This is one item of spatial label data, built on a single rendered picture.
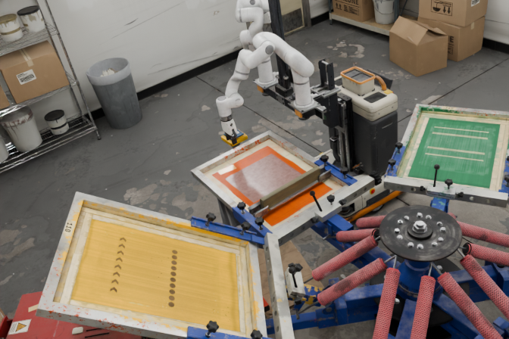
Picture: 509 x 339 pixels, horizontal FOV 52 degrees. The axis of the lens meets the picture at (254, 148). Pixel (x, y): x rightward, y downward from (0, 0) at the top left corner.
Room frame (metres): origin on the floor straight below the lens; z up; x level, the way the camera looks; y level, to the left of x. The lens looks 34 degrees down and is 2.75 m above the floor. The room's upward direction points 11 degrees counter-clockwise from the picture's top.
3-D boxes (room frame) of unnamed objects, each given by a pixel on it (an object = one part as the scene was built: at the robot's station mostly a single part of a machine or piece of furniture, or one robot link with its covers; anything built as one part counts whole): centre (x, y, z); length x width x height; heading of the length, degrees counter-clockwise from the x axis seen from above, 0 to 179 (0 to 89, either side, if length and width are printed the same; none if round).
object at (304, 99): (2.80, -0.37, 1.21); 0.16 x 0.13 x 0.15; 115
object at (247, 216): (1.97, 0.08, 0.98); 0.30 x 0.05 x 0.07; 29
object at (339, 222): (1.82, -0.32, 1.02); 0.17 x 0.06 x 0.05; 29
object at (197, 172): (2.32, -0.05, 0.97); 0.79 x 0.58 x 0.04; 29
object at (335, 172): (2.24, -0.41, 0.98); 0.30 x 0.05 x 0.07; 29
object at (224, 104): (2.65, 0.09, 1.31); 0.15 x 0.10 x 0.11; 107
